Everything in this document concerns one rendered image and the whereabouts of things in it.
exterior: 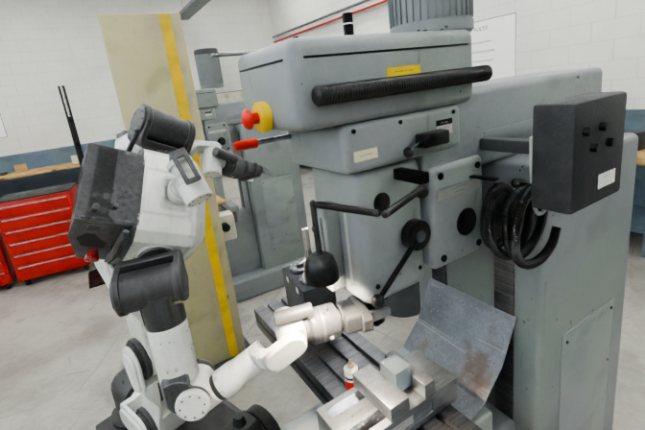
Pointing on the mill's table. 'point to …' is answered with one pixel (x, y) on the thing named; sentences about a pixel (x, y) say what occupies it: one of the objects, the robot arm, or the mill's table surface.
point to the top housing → (298, 112)
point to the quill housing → (372, 227)
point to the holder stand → (298, 289)
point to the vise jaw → (381, 393)
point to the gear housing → (372, 140)
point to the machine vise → (335, 412)
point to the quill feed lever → (414, 235)
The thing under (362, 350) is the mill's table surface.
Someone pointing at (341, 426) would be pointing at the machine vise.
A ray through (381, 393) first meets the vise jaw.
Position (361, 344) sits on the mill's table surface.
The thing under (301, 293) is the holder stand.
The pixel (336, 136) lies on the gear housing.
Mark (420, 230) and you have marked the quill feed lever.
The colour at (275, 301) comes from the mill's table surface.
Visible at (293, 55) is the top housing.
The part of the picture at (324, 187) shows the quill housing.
